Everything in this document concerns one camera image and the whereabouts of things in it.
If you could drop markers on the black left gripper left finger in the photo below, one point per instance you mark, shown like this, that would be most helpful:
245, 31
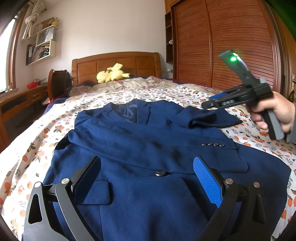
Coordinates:
41, 221

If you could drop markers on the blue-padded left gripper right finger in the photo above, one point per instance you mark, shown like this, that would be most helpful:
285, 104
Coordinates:
241, 212

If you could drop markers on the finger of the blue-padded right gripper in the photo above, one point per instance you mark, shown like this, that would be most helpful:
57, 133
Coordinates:
217, 96

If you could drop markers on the navy blue suit jacket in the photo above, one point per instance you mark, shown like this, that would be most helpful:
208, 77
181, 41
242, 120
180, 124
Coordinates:
145, 187

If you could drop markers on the grey sleeve forearm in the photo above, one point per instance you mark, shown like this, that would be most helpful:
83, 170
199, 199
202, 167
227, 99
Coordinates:
291, 137

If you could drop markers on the person's right hand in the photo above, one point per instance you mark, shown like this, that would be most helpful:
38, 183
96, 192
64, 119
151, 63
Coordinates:
284, 111

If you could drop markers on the orange floral bed sheet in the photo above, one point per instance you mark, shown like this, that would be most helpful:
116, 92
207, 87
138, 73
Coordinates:
27, 159

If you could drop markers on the louvered wooden wardrobe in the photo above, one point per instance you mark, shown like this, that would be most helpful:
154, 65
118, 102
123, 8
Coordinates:
201, 30

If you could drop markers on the beige floral quilt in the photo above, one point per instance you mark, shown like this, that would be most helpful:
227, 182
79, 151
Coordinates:
126, 84

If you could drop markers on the yellow Pikachu plush toy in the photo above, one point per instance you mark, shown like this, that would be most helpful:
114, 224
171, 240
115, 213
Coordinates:
112, 74

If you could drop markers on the long wooden desk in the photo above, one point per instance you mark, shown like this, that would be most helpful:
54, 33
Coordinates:
13, 105

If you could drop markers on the red bowl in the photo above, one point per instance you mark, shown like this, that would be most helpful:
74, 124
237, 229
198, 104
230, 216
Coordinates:
32, 85

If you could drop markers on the dark brown chair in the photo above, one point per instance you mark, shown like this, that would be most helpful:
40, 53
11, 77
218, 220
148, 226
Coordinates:
58, 82

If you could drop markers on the white hanging cloth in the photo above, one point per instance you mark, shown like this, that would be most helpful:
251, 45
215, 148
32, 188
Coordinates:
39, 7

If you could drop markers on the window with wooden frame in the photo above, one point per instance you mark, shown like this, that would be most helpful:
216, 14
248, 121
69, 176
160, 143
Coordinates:
12, 16

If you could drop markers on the white wall shelf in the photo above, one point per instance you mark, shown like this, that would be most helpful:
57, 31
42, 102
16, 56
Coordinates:
43, 44

